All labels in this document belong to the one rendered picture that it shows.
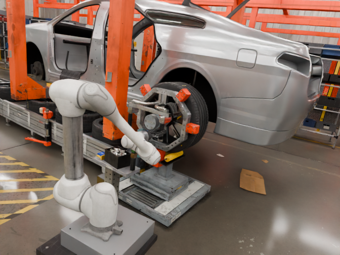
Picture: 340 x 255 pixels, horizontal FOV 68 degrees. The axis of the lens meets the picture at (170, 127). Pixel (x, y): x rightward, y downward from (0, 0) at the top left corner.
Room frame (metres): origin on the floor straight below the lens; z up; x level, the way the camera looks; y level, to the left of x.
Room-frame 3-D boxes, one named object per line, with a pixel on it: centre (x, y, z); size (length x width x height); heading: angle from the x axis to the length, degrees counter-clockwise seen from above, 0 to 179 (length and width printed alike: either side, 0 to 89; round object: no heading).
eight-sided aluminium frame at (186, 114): (2.19, 0.08, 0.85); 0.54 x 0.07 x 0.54; 57
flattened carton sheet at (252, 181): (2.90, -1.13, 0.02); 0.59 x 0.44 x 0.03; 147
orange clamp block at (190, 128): (2.02, -0.19, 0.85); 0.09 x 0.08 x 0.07; 57
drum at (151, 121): (2.13, 0.12, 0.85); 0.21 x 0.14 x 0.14; 147
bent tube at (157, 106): (2.03, 0.06, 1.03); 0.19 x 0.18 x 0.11; 147
